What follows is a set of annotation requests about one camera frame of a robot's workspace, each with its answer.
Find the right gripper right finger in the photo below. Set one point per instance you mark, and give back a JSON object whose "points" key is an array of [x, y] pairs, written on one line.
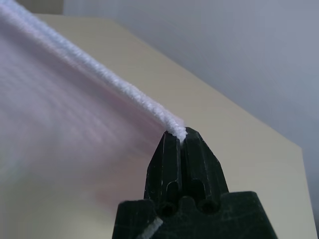
{"points": [[202, 164]]}

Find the pink sock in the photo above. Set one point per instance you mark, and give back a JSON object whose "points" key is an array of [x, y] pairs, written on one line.
{"points": [[49, 99]]}

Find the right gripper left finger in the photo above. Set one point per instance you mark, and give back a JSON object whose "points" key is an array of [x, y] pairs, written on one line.
{"points": [[162, 169]]}

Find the white ribbed strip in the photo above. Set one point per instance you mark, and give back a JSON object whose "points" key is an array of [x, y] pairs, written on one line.
{"points": [[151, 228]]}

